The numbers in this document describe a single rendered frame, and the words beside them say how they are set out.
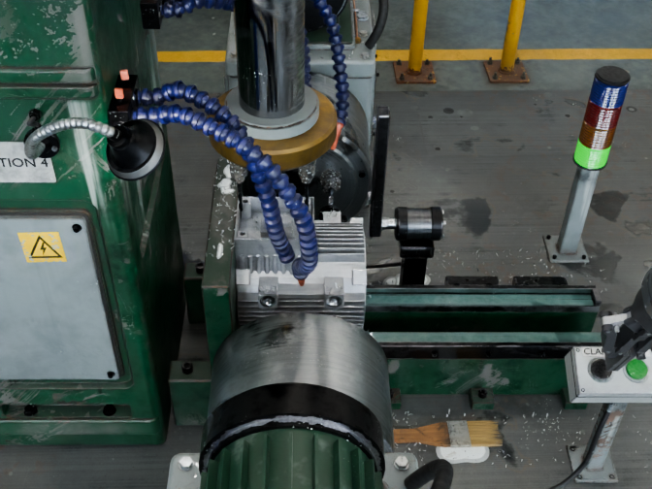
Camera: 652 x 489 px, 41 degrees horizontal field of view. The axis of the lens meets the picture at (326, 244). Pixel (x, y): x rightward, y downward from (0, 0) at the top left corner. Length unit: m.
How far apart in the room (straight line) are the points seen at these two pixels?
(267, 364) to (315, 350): 0.06
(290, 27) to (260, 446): 0.54
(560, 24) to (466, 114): 2.24
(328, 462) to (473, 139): 1.42
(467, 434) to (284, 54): 0.72
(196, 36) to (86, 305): 3.00
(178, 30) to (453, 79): 1.28
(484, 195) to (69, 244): 1.06
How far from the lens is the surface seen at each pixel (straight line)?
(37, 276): 1.23
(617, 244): 1.93
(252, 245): 1.33
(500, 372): 1.54
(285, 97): 1.18
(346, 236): 1.38
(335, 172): 1.55
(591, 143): 1.68
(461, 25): 4.30
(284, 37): 1.13
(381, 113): 1.40
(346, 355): 1.15
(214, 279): 1.26
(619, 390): 1.31
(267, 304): 1.35
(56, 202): 1.16
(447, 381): 1.55
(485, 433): 1.53
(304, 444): 0.82
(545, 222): 1.94
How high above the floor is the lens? 2.03
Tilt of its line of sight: 43 degrees down
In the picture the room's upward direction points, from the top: 1 degrees clockwise
